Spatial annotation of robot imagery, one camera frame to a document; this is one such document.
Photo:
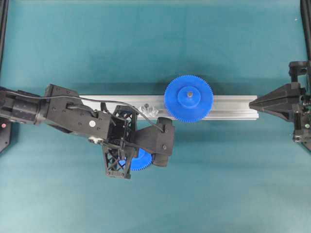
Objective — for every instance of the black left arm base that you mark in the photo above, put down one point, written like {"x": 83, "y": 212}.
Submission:
{"x": 5, "y": 133}

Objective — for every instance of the silver aluminium extrusion rail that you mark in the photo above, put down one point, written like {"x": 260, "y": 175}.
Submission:
{"x": 224, "y": 107}

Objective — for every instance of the black lattice left gripper finger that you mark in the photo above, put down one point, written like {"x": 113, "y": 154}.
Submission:
{"x": 126, "y": 112}
{"x": 117, "y": 162}

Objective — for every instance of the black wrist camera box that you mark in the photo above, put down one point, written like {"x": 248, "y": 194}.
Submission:
{"x": 158, "y": 143}

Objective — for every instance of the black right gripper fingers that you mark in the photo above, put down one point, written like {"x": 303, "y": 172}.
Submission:
{"x": 274, "y": 103}

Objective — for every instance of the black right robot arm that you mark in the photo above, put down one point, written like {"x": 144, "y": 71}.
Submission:
{"x": 302, "y": 128}

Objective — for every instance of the black right frame post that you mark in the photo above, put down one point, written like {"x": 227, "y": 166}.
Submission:
{"x": 305, "y": 9}

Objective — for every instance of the silver shaft mounting bracket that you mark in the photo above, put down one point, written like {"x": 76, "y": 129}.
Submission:
{"x": 148, "y": 110}

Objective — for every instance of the small blue plastic gear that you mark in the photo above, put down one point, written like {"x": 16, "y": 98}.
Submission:
{"x": 142, "y": 161}

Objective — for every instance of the large blue plastic gear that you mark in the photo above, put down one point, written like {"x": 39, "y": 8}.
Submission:
{"x": 188, "y": 109}

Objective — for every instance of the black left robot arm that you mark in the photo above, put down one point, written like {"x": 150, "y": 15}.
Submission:
{"x": 64, "y": 110}

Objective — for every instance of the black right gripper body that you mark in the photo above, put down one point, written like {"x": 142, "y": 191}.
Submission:
{"x": 294, "y": 93}

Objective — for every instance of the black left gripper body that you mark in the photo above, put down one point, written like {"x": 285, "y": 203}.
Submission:
{"x": 121, "y": 130}

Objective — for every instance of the black frame post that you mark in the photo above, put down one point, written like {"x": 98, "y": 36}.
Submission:
{"x": 305, "y": 9}
{"x": 4, "y": 7}

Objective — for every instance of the black left frame post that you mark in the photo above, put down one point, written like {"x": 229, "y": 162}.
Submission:
{"x": 4, "y": 7}

